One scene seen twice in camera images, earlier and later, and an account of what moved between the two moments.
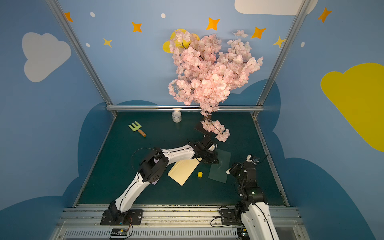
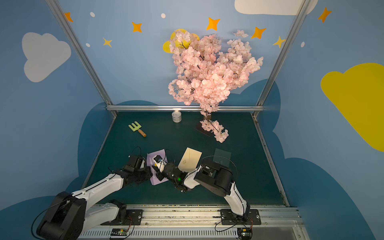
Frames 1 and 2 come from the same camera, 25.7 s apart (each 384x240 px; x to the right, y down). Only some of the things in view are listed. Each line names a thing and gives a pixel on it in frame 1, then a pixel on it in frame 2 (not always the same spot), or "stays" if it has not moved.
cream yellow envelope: (181, 170) stays
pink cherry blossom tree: (204, 74) stays
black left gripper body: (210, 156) → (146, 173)
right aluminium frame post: (283, 52) stays
